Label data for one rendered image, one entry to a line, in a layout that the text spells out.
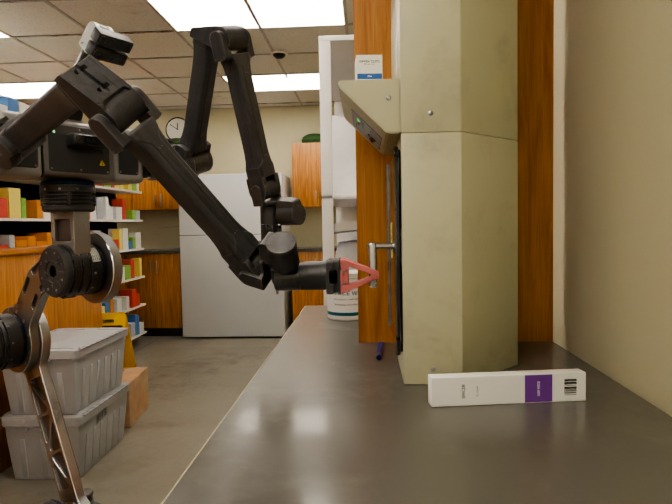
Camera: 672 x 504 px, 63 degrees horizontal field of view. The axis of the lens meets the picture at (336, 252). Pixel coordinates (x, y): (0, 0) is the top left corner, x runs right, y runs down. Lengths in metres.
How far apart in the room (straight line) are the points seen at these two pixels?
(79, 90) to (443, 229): 0.67
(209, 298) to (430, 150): 5.30
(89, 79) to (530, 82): 1.00
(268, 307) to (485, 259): 5.07
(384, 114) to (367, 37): 0.45
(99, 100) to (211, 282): 5.23
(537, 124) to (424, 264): 0.58
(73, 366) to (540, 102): 2.40
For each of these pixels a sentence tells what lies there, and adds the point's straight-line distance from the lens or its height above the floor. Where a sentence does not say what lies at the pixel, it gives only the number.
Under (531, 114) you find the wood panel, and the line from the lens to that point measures 1.48.
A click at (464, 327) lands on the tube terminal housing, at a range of 1.07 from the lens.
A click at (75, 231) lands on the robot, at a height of 1.24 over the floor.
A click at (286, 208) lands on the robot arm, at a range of 1.44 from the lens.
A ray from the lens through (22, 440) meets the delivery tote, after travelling 3.25.
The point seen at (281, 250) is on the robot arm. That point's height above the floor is 1.20.
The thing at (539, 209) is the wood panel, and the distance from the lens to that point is 1.47.
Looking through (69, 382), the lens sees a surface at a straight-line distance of 3.05.
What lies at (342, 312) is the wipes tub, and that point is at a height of 0.97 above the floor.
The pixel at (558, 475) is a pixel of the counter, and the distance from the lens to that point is 0.76.
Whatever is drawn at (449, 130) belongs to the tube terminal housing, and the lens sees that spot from 1.05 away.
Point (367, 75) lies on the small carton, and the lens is 1.12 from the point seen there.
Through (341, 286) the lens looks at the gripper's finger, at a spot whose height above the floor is 1.12.
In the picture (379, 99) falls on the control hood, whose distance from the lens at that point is 1.05.
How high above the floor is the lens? 1.25
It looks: 3 degrees down
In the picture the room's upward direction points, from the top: 1 degrees counter-clockwise
